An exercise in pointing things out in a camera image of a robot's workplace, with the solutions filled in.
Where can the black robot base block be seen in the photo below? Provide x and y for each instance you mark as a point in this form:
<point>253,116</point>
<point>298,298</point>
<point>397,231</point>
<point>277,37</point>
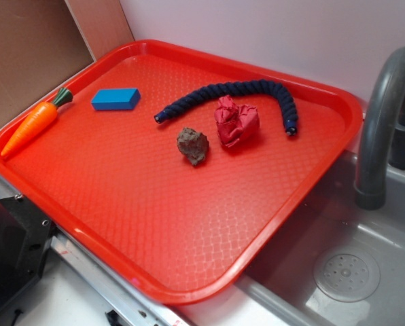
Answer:
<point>25,235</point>

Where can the grey brown rock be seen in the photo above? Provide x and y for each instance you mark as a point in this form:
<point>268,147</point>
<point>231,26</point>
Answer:
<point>193,145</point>

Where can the red plastic tray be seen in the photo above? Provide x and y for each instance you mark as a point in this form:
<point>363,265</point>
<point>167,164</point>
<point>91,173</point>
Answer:
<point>116,182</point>

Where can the crumpled red paper ball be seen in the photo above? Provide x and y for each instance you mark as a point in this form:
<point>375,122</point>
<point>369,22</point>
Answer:
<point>235,123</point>

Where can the blue rectangular block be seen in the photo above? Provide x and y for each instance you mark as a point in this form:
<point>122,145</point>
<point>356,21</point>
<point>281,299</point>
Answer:
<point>116,99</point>

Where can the grey plastic sink basin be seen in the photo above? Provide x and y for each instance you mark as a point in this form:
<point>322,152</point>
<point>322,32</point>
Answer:
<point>333,263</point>

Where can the orange toy carrot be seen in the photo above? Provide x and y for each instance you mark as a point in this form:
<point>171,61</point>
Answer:
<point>36,122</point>

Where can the grey toy faucet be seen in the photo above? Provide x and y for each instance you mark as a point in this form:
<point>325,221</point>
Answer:
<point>382,142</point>

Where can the brown cardboard panel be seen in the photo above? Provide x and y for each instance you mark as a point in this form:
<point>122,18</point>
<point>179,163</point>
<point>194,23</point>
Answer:
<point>44,43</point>

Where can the silver metal rail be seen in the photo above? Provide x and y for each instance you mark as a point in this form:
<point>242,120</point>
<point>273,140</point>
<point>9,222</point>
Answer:
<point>77,289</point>

